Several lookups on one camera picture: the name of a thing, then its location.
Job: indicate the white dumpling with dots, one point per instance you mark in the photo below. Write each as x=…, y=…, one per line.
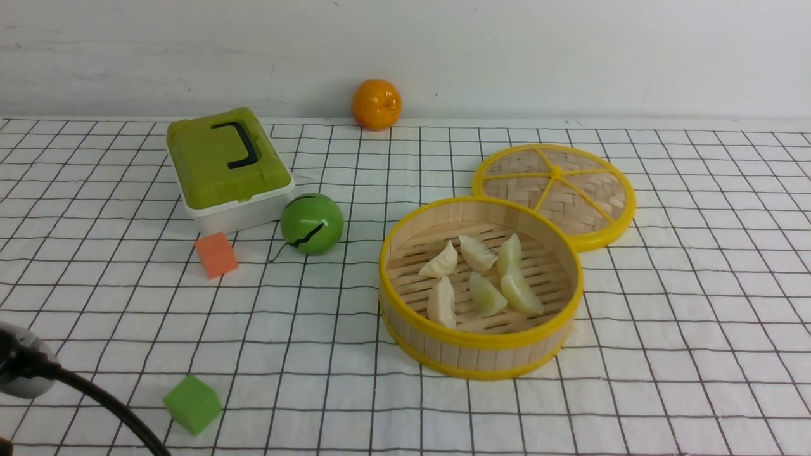
x=518, y=293
x=443, y=264
x=441, y=304
x=488, y=300
x=476, y=255
x=509, y=255

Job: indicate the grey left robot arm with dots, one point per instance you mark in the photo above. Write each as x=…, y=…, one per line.
x=22, y=352

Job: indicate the bamboo steamer tray yellow rim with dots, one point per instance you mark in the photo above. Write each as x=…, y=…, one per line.
x=504, y=345

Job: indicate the bamboo steamer lid yellow rim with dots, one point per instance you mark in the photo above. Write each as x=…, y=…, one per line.
x=586, y=197

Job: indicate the white black grid tablecloth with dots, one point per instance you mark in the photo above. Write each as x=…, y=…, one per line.
x=693, y=338

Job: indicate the orange fruit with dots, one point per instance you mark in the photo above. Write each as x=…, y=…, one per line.
x=376, y=104

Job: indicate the green lid white box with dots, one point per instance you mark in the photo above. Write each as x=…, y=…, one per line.
x=230, y=176

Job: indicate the orange foam cube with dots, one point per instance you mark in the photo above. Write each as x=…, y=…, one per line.
x=216, y=255

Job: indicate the green foam cube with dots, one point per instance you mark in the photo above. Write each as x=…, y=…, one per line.
x=193, y=404

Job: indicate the green ball with black cord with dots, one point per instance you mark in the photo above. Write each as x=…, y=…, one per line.
x=311, y=224

